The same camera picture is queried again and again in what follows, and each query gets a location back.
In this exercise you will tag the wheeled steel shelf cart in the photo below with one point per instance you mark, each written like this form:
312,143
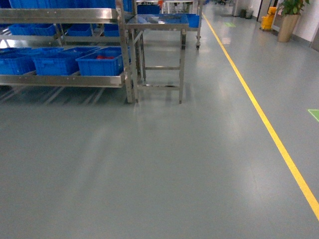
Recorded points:
187,12

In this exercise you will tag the blue plastic bin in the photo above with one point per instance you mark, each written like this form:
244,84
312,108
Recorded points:
18,61
61,63

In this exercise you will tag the blue bin with red parts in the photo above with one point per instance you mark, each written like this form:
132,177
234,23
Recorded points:
104,62

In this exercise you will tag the small steel table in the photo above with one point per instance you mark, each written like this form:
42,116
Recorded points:
158,54

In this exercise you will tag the yellow mop bucket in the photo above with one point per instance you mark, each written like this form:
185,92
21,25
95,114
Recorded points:
266,23

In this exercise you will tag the tall beige planter plant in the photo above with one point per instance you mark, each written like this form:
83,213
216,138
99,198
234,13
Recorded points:
290,12

